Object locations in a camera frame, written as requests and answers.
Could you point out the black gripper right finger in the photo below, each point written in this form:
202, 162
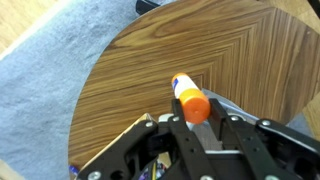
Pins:
261, 163

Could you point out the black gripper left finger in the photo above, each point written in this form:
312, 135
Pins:
189, 161

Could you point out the orange capped glue bottle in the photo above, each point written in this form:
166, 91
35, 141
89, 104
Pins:
194, 102

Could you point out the metal mesh pen holder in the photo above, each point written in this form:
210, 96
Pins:
216, 133

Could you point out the cardboard box of pens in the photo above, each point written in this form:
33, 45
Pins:
131, 153

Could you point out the wooden side table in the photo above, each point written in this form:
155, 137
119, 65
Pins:
263, 59

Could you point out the black device on bed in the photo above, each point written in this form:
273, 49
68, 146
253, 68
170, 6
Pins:
144, 6

